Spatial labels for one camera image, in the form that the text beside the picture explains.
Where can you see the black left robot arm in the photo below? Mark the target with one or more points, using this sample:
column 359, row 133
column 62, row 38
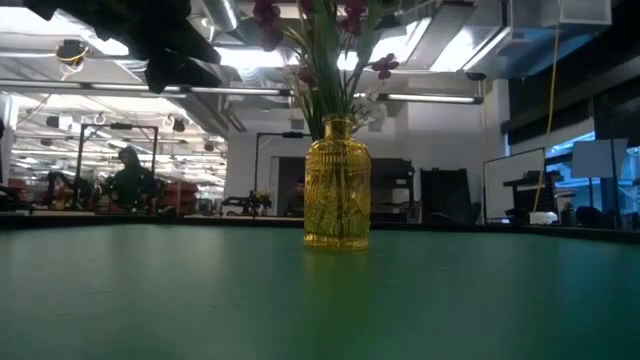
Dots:
column 125, row 15

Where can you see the small silver ventilation duct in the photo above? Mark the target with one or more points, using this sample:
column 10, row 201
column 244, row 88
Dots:
column 220, row 12

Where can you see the single purple flower stem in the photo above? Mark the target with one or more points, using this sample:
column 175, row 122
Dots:
column 385, row 65

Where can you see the black rig frame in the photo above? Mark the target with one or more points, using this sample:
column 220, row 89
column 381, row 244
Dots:
column 292, row 134
column 120, row 126

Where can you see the purple artificial flower bunch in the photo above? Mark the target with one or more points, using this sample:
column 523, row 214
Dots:
column 325, row 75

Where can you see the long ceiling light bar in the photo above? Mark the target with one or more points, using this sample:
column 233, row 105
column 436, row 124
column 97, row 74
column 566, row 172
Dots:
column 430, row 98

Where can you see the yellow glass vase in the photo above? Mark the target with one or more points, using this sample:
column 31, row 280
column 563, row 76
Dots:
column 337, row 190

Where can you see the whiteboard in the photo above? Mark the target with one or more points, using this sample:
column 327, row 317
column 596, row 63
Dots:
column 510, row 185

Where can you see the black equipment stand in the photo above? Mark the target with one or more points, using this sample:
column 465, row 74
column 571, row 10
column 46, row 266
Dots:
column 525, row 182

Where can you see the person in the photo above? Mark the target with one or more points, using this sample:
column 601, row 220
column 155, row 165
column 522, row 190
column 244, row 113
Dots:
column 297, row 200
column 131, row 182

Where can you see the white sign panel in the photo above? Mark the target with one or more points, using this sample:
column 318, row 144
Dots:
column 597, row 159

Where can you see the red artificial tulip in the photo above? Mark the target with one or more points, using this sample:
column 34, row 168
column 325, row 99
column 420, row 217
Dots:
column 306, row 76

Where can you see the black cabinet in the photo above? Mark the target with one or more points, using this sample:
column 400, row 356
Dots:
column 395, row 175

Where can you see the black table frame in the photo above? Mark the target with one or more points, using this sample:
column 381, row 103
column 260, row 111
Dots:
column 500, row 231

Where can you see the black panel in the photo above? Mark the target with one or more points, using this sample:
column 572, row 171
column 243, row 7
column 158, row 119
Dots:
column 445, row 195

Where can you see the white box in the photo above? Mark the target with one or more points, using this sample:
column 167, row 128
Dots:
column 542, row 218

